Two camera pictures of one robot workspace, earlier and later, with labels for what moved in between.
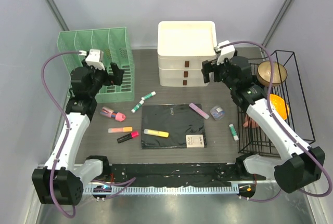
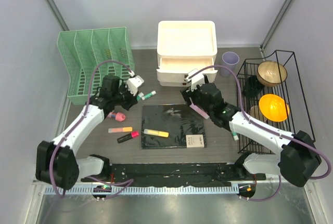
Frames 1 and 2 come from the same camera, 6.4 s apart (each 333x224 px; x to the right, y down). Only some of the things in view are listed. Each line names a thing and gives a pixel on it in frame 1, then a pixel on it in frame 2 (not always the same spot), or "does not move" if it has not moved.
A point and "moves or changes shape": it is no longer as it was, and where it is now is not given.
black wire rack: [284, 89] does not move
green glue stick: [138, 105] → [139, 96]
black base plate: [196, 173] does not move
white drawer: [183, 62] moves or changes shape
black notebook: [178, 120] does not move
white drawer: [180, 73] → [173, 83]
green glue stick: [149, 95] does not move
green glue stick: [233, 132] does not move
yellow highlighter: [156, 133] does not move
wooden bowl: [264, 73] does not move
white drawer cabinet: [182, 47] does not move
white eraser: [194, 141] does not move
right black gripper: [208, 67] → [187, 92]
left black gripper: [117, 73] → [132, 100]
